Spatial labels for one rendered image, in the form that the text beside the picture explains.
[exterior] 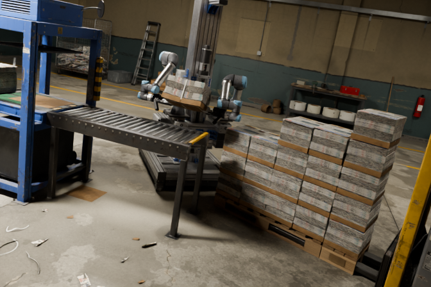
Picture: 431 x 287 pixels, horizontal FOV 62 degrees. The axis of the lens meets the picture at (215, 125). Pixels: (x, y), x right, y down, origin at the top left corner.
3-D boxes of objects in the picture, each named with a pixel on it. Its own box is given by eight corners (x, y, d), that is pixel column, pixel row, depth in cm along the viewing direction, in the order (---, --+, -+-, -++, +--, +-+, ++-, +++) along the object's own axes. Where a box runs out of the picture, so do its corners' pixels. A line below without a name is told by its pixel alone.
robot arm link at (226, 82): (223, 70, 364) (217, 101, 329) (233, 72, 364) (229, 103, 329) (221, 79, 372) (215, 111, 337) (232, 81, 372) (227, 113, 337)
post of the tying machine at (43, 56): (46, 159, 420) (54, 22, 385) (40, 161, 411) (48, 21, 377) (40, 157, 422) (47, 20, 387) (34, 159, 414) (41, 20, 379)
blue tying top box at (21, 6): (82, 27, 356) (84, 6, 352) (36, 21, 300) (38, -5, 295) (44, 20, 367) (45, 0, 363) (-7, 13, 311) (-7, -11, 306)
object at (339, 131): (330, 124, 330) (331, 123, 330) (362, 133, 313) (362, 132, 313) (314, 128, 301) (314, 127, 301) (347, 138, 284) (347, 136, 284)
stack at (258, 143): (233, 195, 403) (247, 123, 384) (335, 243, 336) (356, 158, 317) (212, 204, 372) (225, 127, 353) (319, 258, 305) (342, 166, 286)
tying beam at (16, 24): (101, 40, 372) (102, 30, 369) (31, 34, 283) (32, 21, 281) (47, 30, 388) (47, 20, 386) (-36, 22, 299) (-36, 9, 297)
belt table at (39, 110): (88, 113, 374) (88, 103, 372) (42, 123, 313) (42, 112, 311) (32, 99, 392) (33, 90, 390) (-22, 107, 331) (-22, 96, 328)
